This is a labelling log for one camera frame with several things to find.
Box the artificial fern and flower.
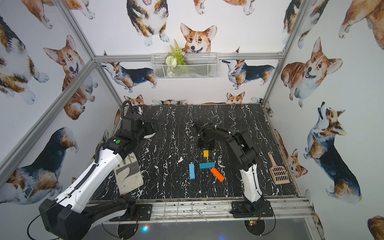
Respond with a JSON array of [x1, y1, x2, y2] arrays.
[[165, 40, 187, 78]]

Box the white wire basket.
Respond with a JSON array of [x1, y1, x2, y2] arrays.
[[151, 54, 219, 80]]

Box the teal block diagonal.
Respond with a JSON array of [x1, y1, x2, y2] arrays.
[[200, 163, 215, 170]]

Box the light blue block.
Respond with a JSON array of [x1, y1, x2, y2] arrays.
[[189, 164, 196, 180]]

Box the white work glove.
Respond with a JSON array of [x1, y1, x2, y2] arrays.
[[114, 153, 144, 195]]

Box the beige litter scoop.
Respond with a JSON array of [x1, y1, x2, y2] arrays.
[[268, 152, 291, 185]]

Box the white tape roll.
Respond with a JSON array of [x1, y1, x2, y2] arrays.
[[144, 133, 156, 139]]

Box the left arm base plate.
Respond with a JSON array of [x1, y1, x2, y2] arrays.
[[110, 204, 153, 222]]

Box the aluminium front rail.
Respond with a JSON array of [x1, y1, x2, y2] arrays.
[[64, 197, 314, 226]]

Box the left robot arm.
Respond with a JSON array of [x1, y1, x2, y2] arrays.
[[39, 100, 158, 240]]

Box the orange building block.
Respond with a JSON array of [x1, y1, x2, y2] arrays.
[[211, 168, 225, 182]]

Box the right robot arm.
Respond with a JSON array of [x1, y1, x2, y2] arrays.
[[193, 121, 264, 216]]

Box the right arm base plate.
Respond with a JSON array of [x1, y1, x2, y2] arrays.
[[230, 201, 274, 219]]

